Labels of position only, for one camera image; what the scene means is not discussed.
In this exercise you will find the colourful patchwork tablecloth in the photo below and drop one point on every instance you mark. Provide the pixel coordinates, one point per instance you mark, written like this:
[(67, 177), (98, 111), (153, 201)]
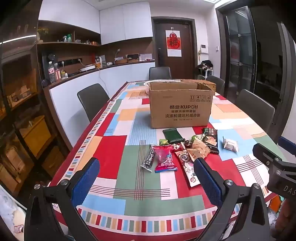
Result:
[(129, 185)]

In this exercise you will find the dark green snack packet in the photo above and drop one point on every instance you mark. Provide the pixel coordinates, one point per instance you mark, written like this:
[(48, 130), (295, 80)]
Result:
[(173, 136)]

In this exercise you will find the tan snack packet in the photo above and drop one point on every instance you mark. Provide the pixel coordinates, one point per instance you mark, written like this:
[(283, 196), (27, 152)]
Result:
[(200, 144), (197, 154)]

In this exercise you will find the grey dining chair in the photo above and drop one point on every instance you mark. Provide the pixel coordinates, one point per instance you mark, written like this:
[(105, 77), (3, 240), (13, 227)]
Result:
[(92, 99), (254, 109), (216, 83), (160, 73)]

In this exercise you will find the glass front display cabinet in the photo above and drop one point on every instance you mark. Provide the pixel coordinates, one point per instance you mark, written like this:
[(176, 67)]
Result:
[(20, 104)]

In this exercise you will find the white plastic bag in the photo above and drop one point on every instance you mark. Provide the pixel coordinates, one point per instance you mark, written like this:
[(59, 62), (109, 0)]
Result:
[(11, 210)]

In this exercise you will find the pink red snack packet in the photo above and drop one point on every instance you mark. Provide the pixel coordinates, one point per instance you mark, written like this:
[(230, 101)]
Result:
[(164, 160)]

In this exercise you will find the clear water bottle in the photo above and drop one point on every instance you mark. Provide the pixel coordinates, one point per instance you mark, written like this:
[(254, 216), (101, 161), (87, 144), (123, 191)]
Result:
[(52, 73)]

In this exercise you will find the white wall intercom panel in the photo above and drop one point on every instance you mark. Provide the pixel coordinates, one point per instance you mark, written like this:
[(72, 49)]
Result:
[(203, 49)]

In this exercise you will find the dark brown door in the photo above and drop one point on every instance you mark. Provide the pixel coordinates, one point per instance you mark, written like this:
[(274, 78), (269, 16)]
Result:
[(187, 46)]

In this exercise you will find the brown cardboard box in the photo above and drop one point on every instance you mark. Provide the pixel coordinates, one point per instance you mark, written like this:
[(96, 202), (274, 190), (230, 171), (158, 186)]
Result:
[(180, 109)]

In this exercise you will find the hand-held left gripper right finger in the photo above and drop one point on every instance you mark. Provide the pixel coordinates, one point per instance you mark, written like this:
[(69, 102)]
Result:
[(208, 179)]

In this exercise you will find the bear print snack packet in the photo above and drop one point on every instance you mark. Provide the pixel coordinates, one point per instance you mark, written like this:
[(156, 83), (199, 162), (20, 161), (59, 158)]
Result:
[(187, 164)]

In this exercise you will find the wooden wall shelf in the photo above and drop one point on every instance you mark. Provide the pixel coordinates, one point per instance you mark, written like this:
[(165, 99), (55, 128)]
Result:
[(67, 34)]

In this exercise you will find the black food print packet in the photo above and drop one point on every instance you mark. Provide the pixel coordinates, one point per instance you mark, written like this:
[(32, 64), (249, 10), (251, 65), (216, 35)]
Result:
[(211, 136)]

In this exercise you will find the red wall calendar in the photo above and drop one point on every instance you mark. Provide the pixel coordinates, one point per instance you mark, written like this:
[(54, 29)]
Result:
[(173, 42)]

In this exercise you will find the long black snack stick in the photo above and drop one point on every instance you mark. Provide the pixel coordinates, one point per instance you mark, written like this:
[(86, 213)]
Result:
[(149, 158)]

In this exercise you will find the green lollipop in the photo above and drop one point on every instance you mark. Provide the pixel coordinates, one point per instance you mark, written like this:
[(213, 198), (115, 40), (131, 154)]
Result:
[(196, 139), (163, 141)]

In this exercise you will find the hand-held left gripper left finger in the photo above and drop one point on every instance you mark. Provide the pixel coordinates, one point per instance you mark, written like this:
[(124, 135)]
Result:
[(85, 178)]

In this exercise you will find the dark sliding door frame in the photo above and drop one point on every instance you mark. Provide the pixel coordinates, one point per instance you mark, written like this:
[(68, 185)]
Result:
[(286, 81)]

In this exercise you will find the small white snack packet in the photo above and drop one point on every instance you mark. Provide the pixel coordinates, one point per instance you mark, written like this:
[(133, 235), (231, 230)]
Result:
[(230, 144)]

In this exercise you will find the dark glass door cabinet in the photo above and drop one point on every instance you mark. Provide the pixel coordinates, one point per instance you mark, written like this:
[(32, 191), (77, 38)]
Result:
[(240, 46)]

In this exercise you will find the white flat cooker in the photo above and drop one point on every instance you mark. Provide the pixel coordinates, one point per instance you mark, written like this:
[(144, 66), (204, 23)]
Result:
[(86, 68)]

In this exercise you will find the white sideboard counter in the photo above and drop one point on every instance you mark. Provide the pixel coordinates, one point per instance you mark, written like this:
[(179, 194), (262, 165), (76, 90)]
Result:
[(69, 92)]

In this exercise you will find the white wall cabinets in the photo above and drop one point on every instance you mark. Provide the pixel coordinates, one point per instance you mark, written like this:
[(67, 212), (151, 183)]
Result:
[(126, 22)]

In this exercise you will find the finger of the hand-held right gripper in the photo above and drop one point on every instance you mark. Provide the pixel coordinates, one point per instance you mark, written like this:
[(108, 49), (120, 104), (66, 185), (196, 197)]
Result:
[(266, 154), (289, 146)]

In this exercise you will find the black bag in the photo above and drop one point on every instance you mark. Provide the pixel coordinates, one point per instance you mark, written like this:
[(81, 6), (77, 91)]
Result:
[(205, 64)]

